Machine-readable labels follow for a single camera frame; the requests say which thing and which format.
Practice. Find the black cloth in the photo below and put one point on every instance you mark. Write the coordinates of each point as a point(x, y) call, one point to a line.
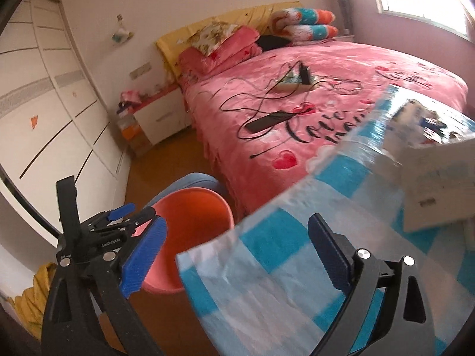
point(272, 42)

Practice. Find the yellow cloth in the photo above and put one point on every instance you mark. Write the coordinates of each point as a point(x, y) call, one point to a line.
point(35, 296)

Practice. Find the colourful bolster pillow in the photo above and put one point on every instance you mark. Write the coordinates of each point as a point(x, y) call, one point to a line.
point(315, 32)
point(304, 16)

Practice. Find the white printed plastic packet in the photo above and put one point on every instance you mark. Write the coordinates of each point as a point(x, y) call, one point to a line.
point(415, 115)

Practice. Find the white power strip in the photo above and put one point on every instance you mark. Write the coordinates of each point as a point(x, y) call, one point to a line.
point(289, 83)

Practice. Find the blue checked tablecloth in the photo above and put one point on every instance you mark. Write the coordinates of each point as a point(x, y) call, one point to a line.
point(278, 230)

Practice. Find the white wardrobe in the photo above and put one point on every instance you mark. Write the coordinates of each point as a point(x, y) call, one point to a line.
point(55, 100)

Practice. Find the white bedside table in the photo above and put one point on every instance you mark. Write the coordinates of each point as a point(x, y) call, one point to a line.
point(159, 118)

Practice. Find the yellow headboard cover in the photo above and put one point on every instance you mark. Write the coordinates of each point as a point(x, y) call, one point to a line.
point(174, 40)

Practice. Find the orange plastic bucket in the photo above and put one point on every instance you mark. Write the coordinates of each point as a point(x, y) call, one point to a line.
point(193, 222)

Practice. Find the floral pillow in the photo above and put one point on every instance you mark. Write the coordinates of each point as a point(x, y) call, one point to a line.
point(213, 37)

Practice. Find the pink bed with blanket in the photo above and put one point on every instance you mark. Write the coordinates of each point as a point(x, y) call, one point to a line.
point(334, 59)

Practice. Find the wall hanging decoration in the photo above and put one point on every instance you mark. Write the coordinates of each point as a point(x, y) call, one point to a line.
point(120, 33)

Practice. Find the grey curtain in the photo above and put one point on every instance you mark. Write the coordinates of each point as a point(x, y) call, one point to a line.
point(343, 0)

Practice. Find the wall switch panel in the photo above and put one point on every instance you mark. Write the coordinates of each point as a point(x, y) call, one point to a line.
point(141, 70)

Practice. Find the blue round stool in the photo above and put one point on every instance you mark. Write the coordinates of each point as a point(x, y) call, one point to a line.
point(193, 181)

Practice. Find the pink item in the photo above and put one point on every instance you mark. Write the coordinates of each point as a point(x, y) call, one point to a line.
point(131, 97)

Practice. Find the flat black device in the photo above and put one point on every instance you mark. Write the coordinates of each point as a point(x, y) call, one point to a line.
point(269, 120)

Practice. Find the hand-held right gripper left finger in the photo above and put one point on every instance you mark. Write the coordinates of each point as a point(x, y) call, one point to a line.
point(144, 256)

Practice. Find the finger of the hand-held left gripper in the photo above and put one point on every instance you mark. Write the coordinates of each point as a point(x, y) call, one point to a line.
point(118, 212)
point(122, 235)

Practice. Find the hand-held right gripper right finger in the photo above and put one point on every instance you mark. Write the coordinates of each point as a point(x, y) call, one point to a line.
point(330, 256)

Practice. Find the grey wet wipes pack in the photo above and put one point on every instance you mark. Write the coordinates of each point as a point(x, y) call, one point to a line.
point(438, 178)

